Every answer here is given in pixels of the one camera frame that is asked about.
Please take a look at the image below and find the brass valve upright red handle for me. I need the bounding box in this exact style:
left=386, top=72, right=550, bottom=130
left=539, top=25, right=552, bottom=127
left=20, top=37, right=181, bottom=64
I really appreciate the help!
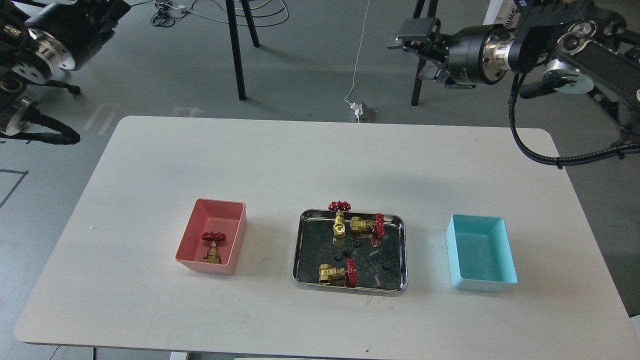
left=327, top=201, right=352, bottom=240

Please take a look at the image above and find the blue plastic box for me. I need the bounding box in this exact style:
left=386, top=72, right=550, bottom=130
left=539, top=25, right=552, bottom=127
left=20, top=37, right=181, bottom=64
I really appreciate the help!
left=445, top=213, right=519, bottom=292

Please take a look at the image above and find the white power adapter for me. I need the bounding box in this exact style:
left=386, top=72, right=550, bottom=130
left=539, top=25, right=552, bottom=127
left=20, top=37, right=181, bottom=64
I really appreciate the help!
left=349, top=102, right=375, bottom=123

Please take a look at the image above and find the black stand leg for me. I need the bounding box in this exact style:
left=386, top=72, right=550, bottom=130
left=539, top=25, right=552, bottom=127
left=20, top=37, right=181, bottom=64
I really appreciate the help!
left=397, top=0, right=442, bottom=106
left=225, top=0, right=260, bottom=101

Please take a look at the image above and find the metal tray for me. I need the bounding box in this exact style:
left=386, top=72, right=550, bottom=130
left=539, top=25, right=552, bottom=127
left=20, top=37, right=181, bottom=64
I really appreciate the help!
left=292, top=209, right=409, bottom=294

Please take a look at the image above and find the black stand leg right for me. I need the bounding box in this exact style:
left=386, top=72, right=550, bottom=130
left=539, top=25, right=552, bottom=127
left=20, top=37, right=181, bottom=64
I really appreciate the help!
left=397, top=0, right=442, bottom=106

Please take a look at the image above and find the black stand leg left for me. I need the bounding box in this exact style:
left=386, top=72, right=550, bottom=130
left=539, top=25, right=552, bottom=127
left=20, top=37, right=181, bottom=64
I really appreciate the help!
left=225, top=0, right=260, bottom=101

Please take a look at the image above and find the brass valve top right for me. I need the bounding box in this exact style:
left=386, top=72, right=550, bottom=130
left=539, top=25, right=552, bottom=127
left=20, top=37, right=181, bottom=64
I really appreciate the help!
left=349, top=213, right=386, bottom=248

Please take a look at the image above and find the pink plastic box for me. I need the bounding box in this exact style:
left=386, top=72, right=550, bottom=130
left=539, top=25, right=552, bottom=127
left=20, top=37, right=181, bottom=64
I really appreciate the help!
left=174, top=198, right=248, bottom=275

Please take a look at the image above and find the brass valve bottom red handle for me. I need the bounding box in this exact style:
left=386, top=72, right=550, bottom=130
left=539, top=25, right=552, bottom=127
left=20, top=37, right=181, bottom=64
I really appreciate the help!
left=318, top=258, right=358, bottom=289

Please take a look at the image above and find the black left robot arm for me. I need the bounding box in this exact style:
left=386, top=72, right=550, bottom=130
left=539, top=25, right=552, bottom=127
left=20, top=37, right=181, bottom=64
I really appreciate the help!
left=0, top=0, right=131, bottom=145

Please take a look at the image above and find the cable bundle on floor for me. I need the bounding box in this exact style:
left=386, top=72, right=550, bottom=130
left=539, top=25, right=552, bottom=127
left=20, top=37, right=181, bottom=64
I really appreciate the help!
left=150, top=0, right=290, bottom=29

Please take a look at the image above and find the white cable on floor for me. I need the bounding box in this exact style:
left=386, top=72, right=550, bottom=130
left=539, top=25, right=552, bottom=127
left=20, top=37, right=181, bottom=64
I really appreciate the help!
left=345, top=0, right=371, bottom=104

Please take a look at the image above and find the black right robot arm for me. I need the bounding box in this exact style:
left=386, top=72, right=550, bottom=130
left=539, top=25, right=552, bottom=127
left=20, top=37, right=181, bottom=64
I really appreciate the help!
left=387, top=0, right=640, bottom=136

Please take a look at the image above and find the white cardboard box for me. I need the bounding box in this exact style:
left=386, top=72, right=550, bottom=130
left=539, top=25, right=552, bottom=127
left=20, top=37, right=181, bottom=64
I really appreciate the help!
left=482, top=0, right=521, bottom=28

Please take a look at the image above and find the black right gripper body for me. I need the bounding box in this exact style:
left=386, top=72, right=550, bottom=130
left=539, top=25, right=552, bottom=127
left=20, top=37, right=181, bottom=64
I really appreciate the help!
left=387, top=18, right=453, bottom=90

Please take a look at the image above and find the brass valve red handle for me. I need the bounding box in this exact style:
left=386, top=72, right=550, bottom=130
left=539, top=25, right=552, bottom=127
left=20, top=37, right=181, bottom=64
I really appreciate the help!
left=318, top=258, right=358, bottom=289
left=201, top=231, right=227, bottom=264
left=327, top=201, right=352, bottom=240

